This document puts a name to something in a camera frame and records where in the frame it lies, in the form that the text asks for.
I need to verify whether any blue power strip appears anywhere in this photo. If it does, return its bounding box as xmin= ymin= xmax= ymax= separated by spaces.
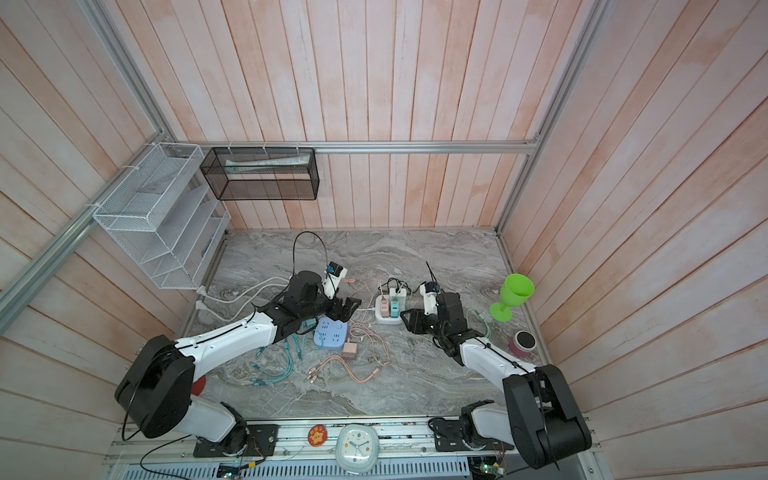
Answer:
xmin=313 ymin=317 xmax=348 ymax=351

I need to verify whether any pink usb charger plug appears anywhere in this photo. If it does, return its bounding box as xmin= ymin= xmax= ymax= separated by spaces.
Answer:
xmin=341 ymin=341 xmax=358 ymax=360

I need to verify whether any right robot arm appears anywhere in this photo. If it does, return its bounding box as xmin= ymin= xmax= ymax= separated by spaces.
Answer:
xmin=401 ymin=292 xmax=593 ymax=469

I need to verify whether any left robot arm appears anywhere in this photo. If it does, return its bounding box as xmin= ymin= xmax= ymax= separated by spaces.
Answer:
xmin=114 ymin=262 xmax=360 ymax=455

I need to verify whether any teal plug on white strip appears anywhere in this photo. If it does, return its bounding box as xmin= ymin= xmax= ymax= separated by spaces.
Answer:
xmin=389 ymin=297 xmax=400 ymax=319

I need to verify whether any white power strip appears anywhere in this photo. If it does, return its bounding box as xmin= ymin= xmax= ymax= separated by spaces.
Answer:
xmin=374 ymin=294 xmax=407 ymax=325

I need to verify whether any green plastic goblet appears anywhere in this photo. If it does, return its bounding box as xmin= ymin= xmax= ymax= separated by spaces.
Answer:
xmin=489 ymin=273 xmax=535 ymax=322

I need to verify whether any pink cup black lid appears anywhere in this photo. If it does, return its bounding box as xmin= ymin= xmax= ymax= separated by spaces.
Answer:
xmin=510 ymin=330 xmax=537 ymax=358

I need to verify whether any red round sticker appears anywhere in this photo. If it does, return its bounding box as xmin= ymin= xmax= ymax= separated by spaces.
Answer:
xmin=307 ymin=424 xmax=328 ymax=448

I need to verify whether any white alarm clock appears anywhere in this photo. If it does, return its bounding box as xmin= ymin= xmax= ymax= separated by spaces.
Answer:
xmin=335 ymin=424 xmax=380 ymax=474

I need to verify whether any red pencil cup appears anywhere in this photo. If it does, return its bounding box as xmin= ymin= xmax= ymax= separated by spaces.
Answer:
xmin=191 ymin=376 xmax=206 ymax=396

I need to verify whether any black mesh basket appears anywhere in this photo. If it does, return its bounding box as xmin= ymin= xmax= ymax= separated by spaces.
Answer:
xmin=201 ymin=146 xmax=320 ymax=201

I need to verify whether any pink charging cable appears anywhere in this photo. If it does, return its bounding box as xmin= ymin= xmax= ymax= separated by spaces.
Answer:
xmin=307 ymin=278 xmax=392 ymax=385

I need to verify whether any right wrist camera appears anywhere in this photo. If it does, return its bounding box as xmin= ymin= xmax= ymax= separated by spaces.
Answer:
xmin=419 ymin=281 xmax=440 ymax=315

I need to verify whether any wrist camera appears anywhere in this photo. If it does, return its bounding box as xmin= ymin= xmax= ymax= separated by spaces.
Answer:
xmin=322 ymin=261 xmax=347 ymax=299
xmin=419 ymin=281 xmax=440 ymax=315

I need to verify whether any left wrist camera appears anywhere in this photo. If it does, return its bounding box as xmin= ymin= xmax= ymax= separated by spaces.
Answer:
xmin=322 ymin=261 xmax=347 ymax=299

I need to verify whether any teal charging cable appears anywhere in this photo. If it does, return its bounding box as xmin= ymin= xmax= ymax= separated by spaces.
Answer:
xmin=248 ymin=332 xmax=304 ymax=387

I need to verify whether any white power cord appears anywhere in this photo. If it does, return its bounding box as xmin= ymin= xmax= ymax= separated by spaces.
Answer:
xmin=195 ymin=277 xmax=292 ymax=319

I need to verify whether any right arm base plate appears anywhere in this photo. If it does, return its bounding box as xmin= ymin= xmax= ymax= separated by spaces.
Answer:
xmin=427 ymin=417 xmax=515 ymax=452

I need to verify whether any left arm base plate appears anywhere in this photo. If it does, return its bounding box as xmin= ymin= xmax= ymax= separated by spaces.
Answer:
xmin=193 ymin=424 xmax=279 ymax=458

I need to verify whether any white wire mesh shelf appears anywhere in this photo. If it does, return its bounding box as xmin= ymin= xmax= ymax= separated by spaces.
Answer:
xmin=94 ymin=143 xmax=230 ymax=290

